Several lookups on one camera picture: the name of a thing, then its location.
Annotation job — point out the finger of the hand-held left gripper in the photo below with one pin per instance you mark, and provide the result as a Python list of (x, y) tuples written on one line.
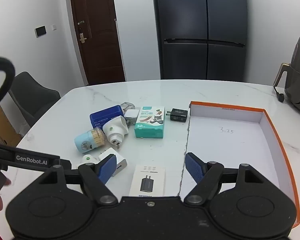
[(65, 164)]

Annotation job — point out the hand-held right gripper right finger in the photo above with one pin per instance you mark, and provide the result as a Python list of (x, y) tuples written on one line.
[(193, 168)]

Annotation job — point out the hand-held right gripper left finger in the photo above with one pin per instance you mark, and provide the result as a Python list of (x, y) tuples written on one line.
[(106, 171)]

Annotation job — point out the white power adapter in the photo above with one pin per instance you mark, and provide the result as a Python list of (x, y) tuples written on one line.
[(120, 161)]

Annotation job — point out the white plug-in repellent heater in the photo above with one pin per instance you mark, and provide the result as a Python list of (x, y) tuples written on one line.
[(87, 158), (116, 130)]

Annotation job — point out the light blue toothpick holder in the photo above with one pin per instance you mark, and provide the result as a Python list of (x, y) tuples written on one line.
[(86, 142)]

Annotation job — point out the white charger packaging box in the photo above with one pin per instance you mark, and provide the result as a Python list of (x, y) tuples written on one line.
[(147, 182)]

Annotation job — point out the orange white box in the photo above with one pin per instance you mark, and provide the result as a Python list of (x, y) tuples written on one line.
[(230, 145)]

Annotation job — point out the blue plastic box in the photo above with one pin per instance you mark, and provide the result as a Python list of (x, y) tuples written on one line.
[(105, 116)]

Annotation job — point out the black charger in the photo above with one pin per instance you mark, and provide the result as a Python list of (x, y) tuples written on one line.
[(178, 115)]

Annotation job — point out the white cube charger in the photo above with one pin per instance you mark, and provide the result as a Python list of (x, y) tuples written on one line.
[(132, 116)]

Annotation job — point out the teal printed carton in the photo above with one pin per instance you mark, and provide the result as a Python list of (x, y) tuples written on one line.
[(150, 122)]

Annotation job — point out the clear liquid refill bottle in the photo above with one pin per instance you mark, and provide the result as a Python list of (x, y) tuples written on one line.
[(127, 105)]

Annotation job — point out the brown cardboard box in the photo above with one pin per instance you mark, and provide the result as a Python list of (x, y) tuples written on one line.
[(5, 122)]

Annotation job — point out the dark grey chair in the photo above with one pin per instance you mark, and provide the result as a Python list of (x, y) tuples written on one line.
[(32, 97)]

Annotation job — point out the dark brown door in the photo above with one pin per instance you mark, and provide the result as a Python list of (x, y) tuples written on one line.
[(97, 42)]

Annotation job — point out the dark grey air fryer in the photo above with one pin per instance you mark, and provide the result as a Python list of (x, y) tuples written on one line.
[(298, 80)]

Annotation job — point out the dark grey refrigerator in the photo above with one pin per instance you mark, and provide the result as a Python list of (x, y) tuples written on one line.
[(200, 30)]

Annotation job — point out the wall intercom panel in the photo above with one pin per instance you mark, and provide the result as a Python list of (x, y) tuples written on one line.
[(41, 31)]

